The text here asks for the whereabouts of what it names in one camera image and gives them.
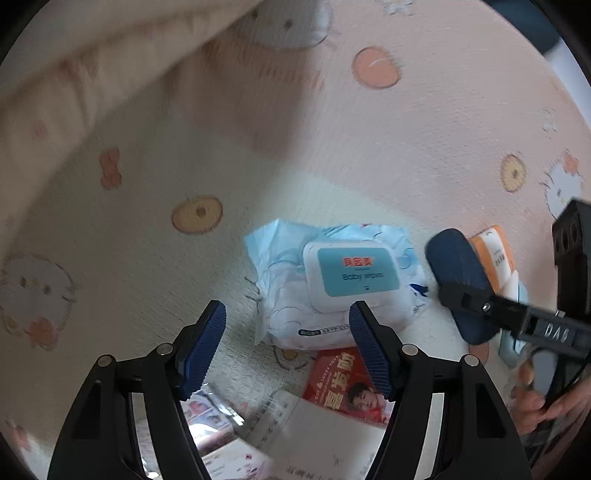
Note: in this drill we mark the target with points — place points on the baby wet wipes pack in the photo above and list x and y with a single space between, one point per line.
295 314

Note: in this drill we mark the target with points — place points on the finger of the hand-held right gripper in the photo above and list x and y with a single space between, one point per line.
480 307

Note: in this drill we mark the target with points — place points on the person's right hand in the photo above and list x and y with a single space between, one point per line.
531 410

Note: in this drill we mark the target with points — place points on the dark blue cloth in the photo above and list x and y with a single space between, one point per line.
531 23

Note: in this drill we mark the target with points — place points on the navy blue glasses case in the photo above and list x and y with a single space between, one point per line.
455 258

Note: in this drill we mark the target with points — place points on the white notebook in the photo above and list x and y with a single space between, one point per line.
318 438

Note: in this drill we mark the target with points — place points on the pink cartoon printed blanket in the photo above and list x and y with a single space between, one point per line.
392 147

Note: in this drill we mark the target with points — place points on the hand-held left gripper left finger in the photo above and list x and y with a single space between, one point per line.
203 350

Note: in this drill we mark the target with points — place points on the light blue box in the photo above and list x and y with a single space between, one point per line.
510 348

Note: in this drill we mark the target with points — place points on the orange and white tissue pack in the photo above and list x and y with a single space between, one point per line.
496 251

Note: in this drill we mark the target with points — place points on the red printed packet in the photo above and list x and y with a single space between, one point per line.
341 383

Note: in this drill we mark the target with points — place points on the pink printed box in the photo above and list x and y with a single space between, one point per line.
240 461

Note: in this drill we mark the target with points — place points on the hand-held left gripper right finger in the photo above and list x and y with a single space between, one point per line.
369 350

